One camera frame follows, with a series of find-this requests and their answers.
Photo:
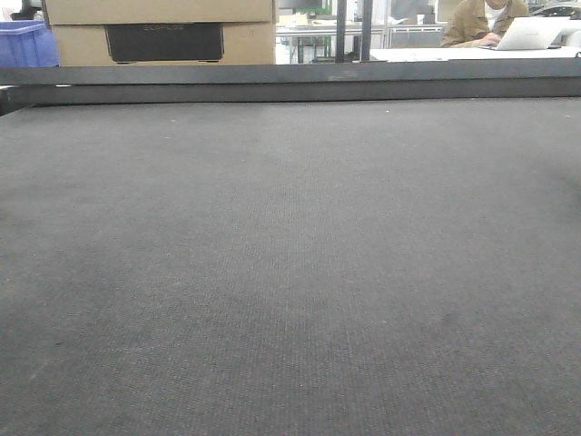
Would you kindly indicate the person in brown jacket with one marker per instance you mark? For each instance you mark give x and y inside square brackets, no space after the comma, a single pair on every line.
[476,23]

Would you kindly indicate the black vertical post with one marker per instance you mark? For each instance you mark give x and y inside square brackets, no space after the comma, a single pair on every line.
[340,31]
[366,30]

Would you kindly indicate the white background table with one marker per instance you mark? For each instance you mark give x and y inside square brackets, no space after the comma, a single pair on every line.
[399,55]

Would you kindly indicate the dark metal table rail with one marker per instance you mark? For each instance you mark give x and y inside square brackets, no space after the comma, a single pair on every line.
[303,83]

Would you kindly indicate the black vertical post right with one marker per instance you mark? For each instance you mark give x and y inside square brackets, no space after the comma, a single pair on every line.
[366,30]

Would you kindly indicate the upper cardboard box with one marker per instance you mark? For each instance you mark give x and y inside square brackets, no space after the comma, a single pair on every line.
[135,12]

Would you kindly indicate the black vertical post left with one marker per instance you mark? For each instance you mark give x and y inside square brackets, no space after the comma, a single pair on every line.
[340,31]

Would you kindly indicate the white laptop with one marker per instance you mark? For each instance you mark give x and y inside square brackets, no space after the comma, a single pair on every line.
[530,33]

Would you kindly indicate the lower cardboard box black label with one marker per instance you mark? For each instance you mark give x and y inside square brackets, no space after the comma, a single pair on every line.
[169,43]

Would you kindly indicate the blue crate behind table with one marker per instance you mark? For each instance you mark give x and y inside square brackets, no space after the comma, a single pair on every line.
[28,43]

